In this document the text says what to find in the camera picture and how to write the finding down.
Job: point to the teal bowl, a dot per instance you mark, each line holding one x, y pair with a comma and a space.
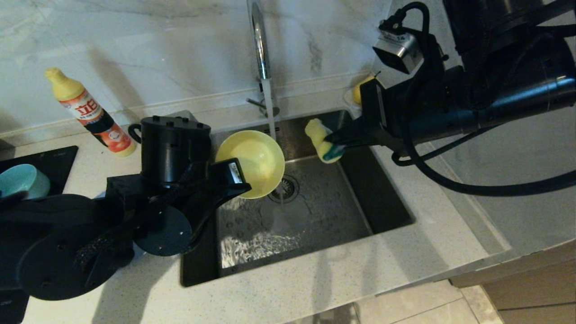
22, 180

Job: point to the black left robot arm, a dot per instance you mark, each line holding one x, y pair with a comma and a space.
90, 234

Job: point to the yellow pear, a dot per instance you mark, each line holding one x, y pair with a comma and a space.
358, 90

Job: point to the small white dish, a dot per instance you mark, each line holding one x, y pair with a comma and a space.
348, 96

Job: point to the green and yellow sponge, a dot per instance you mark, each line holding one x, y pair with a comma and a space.
317, 135

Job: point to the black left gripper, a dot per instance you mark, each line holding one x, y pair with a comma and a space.
216, 189

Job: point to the yellow bowl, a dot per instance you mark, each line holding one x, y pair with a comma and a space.
256, 157

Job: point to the chrome kitchen faucet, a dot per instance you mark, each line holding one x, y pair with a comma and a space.
261, 49

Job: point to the wooden cabinet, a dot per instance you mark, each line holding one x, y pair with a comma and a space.
531, 292

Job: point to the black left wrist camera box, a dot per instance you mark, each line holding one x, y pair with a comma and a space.
175, 146

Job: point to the orange dish soap bottle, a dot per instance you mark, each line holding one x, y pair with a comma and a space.
92, 114

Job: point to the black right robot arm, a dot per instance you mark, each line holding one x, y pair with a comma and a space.
531, 90

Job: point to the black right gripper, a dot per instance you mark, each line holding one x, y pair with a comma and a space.
427, 108

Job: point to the metal sink drain strainer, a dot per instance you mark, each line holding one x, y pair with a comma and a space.
290, 189

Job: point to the stainless steel sink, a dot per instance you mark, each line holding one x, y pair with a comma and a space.
337, 202

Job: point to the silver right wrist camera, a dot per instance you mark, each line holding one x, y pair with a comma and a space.
398, 47

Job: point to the black induction cooktop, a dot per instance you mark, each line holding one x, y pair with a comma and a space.
58, 162

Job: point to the black right wrist motor cylinder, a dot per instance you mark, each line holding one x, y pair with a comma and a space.
495, 22

